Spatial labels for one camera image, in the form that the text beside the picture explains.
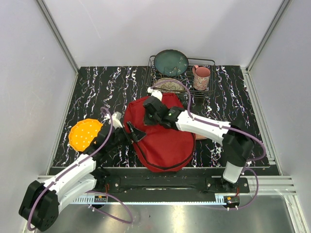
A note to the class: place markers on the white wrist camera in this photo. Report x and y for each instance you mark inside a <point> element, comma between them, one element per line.
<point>155,93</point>
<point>116,120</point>

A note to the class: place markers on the red student backpack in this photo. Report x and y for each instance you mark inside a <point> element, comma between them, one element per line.
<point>160,150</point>

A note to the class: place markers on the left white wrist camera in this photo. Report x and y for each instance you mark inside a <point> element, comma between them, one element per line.
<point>116,120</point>

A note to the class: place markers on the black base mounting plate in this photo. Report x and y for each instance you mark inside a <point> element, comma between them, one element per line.
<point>210,180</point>

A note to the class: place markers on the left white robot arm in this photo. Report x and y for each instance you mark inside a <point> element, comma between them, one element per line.
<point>43,202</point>

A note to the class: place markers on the orange plastic plate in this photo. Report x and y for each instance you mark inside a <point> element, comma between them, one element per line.
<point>83,132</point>

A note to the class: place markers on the speckled beige plate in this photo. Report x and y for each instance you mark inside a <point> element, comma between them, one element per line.
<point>167,85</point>

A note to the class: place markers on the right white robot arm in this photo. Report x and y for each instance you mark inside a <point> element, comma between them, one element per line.
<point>237,145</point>

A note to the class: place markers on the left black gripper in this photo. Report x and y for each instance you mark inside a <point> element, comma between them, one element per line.
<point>137,136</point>

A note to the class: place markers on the pink leather wallet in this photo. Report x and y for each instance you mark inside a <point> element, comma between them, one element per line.
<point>199,137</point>

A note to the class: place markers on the black wire dish rack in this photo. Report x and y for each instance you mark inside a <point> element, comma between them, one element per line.
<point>151,76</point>

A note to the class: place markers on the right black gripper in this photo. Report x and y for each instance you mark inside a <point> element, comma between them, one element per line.
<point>146,121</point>

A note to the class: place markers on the pink patterned mug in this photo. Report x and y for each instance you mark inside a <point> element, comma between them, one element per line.
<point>201,77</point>

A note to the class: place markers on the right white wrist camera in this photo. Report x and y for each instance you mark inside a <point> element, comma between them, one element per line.
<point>155,93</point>

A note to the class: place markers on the teal ceramic plate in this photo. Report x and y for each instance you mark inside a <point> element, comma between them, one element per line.
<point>171,62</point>

